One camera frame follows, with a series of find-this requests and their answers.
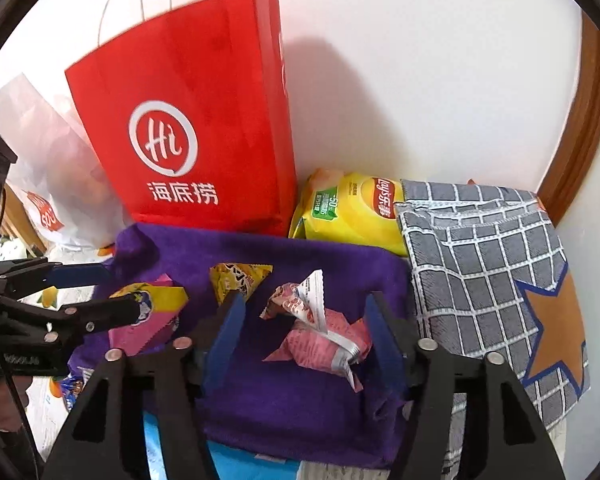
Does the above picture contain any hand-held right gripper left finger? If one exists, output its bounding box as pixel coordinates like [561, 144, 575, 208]
[42, 290, 247, 480]

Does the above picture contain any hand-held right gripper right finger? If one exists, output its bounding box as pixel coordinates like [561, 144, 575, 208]
[364, 291, 566, 480]

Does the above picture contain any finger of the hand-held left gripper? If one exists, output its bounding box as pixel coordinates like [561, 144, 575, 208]
[0, 294, 142, 346]
[0, 257, 113, 298]

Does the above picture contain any pink and yellow snack packet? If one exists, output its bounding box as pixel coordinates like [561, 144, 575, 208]
[109, 282, 189, 357]

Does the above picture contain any small blue snack packet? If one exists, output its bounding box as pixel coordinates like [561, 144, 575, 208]
[60, 376, 85, 413]

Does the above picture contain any person's left hand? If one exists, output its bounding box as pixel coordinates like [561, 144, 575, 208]
[0, 375, 31, 431]

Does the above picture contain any fruit print table cover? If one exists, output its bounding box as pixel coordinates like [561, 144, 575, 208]
[0, 240, 396, 480]

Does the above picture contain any purple towel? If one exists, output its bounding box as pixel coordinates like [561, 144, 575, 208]
[67, 222, 416, 466]

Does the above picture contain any grey checked cloth with star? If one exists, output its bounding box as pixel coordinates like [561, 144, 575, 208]
[395, 179, 592, 480]

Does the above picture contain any white plastic bag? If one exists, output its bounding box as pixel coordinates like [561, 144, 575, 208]
[0, 72, 136, 253]

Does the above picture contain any blue tissue pack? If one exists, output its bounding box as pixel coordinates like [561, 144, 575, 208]
[142, 407, 303, 480]

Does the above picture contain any yellow chips bag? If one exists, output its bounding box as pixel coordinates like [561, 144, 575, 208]
[288, 169, 412, 257]

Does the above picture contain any red paper bag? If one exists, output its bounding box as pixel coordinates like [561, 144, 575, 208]
[64, 0, 298, 238]

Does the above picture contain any brown wooden door frame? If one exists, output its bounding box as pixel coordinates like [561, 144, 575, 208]
[535, 10, 600, 228]

